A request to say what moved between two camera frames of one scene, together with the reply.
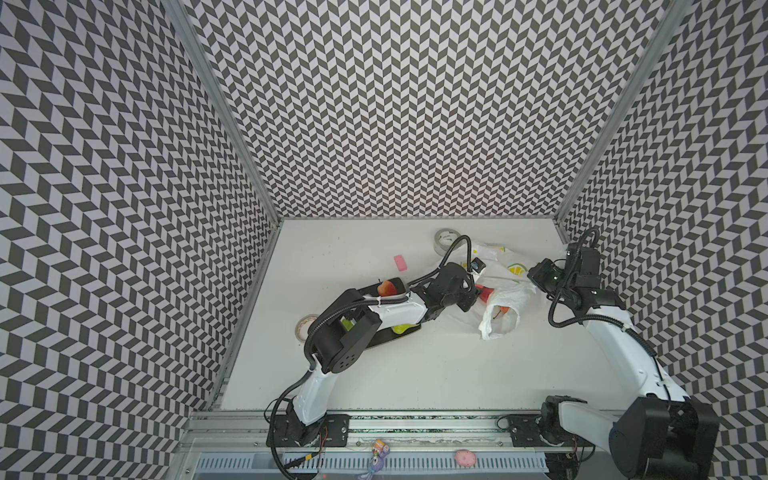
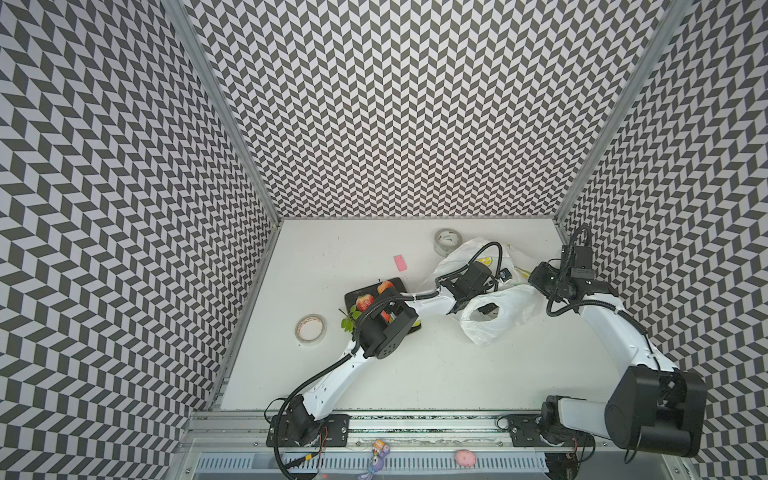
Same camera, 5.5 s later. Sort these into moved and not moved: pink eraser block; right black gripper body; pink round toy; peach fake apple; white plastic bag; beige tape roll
Moved: peach fake apple; white plastic bag
Not moved: right black gripper body; pink eraser block; pink round toy; beige tape roll
